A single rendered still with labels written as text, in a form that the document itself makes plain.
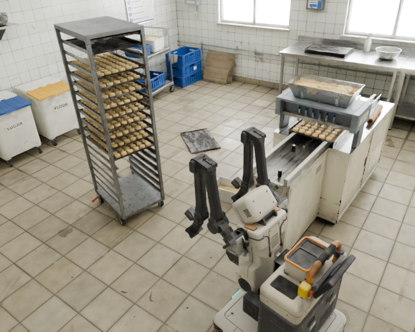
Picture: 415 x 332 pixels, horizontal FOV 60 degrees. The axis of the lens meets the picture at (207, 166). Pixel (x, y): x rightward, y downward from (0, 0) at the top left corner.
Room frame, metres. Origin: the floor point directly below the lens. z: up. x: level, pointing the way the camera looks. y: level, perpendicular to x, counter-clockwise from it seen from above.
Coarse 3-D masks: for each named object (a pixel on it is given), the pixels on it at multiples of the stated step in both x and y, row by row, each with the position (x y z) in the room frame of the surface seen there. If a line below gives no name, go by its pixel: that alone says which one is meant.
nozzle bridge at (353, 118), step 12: (288, 96) 2.97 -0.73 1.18; (276, 108) 2.96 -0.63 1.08; (288, 108) 2.98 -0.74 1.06; (300, 108) 2.91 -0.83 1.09; (312, 108) 2.84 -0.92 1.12; (324, 108) 2.69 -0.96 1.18; (336, 108) 2.67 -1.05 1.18; (348, 108) 2.66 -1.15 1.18; (360, 108) 2.66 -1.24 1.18; (288, 120) 3.10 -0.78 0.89; (312, 120) 2.78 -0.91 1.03; (324, 120) 2.74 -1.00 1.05; (336, 120) 2.70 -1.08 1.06; (348, 120) 2.64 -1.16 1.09; (360, 120) 2.57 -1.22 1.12; (360, 132) 2.63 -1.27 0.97
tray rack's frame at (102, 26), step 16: (80, 32) 2.78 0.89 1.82; (96, 32) 2.76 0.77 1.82; (112, 32) 2.79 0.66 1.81; (64, 64) 3.14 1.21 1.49; (80, 128) 3.14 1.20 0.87; (128, 176) 3.38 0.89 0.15; (96, 192) 3.13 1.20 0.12; (112, 192) 3.07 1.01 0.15; (128, 192) 3.06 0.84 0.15; (144, 192) 3.05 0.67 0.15; (112, 208) 2.84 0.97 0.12; (128, 208) 2.80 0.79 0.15; (144, 208) 2.81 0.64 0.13
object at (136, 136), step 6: (96, 132) 3.02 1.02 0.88; (138, 132) 3.02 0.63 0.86; (144, 132) 2.98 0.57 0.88; (102, 138) 2.92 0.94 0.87; (120, 138) 2.91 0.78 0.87; (126, 138) 2.89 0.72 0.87; (132, 138) 2.87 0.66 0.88; (138, 138) 2.90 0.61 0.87; (114, 144) 2.77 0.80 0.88; (120, 144) 2.78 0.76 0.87
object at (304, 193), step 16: (272, 160) 2.47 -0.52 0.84; (288, 160) 2.46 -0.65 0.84; (320, 160) 2.52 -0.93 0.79; (272, 176) 2.24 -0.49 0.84; (304, 176) 2.29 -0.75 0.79; (320, 176) 2.57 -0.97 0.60; (288, 192) 2.11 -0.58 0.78; (304, 192) 2.33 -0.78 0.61; (320, 192) 2.63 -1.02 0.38; (288, 208) 2.11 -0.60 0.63; (304, 208) 2.36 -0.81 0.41; (288, 224) 2.13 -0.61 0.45; (304, 224) 2.40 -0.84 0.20; (288, 240) 2.16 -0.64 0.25
